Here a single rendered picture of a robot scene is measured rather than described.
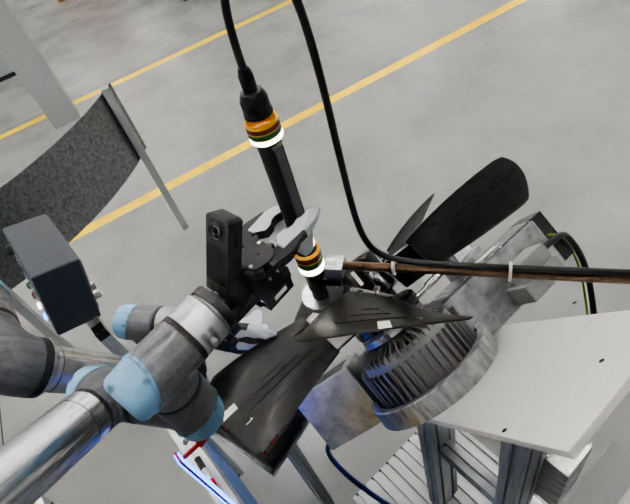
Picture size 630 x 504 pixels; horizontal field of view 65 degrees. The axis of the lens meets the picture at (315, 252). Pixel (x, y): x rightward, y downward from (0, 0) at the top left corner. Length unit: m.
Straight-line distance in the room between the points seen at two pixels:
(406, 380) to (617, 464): 0.47
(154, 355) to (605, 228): 2.42
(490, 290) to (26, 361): 0.83
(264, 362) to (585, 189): 2.31
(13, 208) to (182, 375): 1.88
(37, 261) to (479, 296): 0.99
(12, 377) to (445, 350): 0.69
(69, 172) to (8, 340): 1.74
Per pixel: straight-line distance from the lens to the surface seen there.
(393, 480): 1.97
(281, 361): 0.93
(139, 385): 0.63
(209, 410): 0.72
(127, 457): 2.46
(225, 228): 0.62
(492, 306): 1.05
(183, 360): 0.64
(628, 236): 2.77
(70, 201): 2.57
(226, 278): 0.65
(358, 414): 1.05
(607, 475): 1.19
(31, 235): 1.43
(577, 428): 0.67
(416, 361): 0.89
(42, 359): 0.89
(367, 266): 0.77
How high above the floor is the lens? 1.95
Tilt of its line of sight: 46 degrees down
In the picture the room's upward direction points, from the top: 18 degrees counter-clockwise
